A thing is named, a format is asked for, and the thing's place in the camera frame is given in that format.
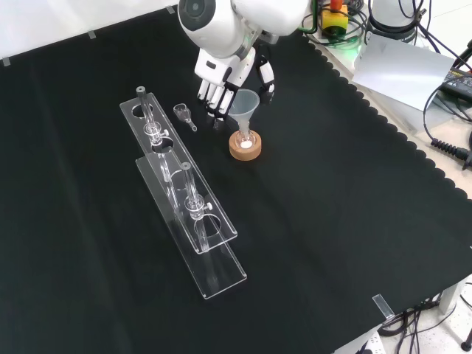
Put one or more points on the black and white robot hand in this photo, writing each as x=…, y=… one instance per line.
x=214, y=68

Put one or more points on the clear plastic funnel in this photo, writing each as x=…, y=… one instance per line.
x=245, y=103

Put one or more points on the clear glass weighing funnel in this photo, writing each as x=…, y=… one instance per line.
x=181, y=111

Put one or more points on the small round-bottom glass flask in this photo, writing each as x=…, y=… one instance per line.
x=246, y=142

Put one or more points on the clear acrylic funnel stand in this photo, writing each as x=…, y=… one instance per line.
x=228, y=269

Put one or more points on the yellow stop button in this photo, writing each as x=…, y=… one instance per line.
x=333, y=20

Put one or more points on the pale board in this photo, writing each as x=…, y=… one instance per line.
x=398, y=66

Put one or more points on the black bench cloth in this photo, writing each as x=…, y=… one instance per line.
x=332, y=221

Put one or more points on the black power adapter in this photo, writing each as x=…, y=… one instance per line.
x=459, y=81

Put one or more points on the clear plastic strip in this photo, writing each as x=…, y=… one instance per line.
x=383, y=306

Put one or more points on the white power strip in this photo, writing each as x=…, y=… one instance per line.
x=372, y=344

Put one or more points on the white table leg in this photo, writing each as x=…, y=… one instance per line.
x=453, y=295

